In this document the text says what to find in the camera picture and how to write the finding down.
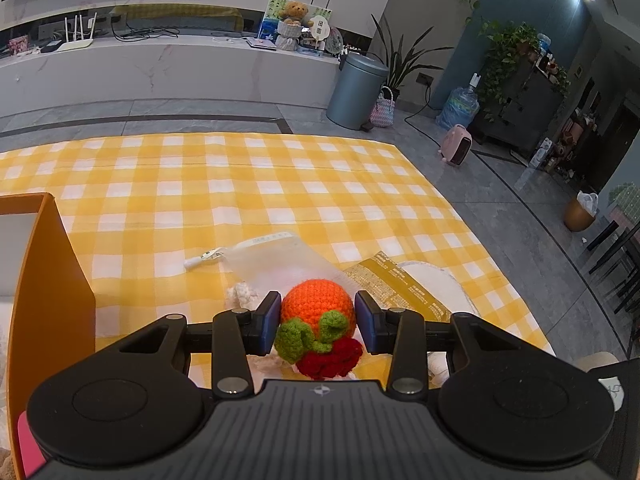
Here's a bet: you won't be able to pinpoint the yellow checkered tablecloth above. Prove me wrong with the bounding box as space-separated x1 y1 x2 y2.
1 132 549 350

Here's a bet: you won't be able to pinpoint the brown round basket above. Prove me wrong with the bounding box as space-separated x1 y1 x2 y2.
563 192 599 232

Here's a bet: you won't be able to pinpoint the blue-grey trash bin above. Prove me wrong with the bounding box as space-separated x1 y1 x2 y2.
326 52 388 130

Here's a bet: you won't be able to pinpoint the pink space heater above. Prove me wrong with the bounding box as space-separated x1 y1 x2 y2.
439 124 473 166

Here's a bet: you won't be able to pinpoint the orange crocheted fruit toy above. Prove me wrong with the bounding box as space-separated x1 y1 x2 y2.
273 280 363 382

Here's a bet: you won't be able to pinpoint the white marble tv console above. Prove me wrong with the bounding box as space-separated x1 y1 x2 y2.
1 36 338 116

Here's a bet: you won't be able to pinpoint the black dining chair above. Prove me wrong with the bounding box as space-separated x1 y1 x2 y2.
582 220 639 359

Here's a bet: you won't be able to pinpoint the dark cabinet with plants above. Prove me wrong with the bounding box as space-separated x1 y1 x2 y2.
472 21 570 154

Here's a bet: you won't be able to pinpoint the gold printed package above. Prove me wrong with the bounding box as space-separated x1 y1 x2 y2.
344 252 451 322

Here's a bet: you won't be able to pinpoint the orange storage box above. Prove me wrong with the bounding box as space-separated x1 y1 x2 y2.
1 192 96 479

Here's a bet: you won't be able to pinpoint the black cables on console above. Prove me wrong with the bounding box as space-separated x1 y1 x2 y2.
109 16 181 44

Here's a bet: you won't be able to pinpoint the white wifi router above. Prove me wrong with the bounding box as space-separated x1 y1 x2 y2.
58 13 98 51

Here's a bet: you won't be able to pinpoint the pink object in box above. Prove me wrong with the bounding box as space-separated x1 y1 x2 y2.
17 412 47 479

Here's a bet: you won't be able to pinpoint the pastel woven basket bag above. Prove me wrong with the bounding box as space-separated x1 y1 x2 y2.
370 86 395 128

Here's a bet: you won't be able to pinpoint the tall leafy floor plant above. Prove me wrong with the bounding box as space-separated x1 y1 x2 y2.
372 16 452 100

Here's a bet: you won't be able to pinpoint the small white clip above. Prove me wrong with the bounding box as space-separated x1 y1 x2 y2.
183 247 224 271

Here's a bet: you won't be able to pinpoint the blue water jug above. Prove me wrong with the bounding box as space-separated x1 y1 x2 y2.
436 73 480 130

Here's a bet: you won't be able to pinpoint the teddy bear toy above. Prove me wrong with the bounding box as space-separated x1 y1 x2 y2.
278 1 309 27

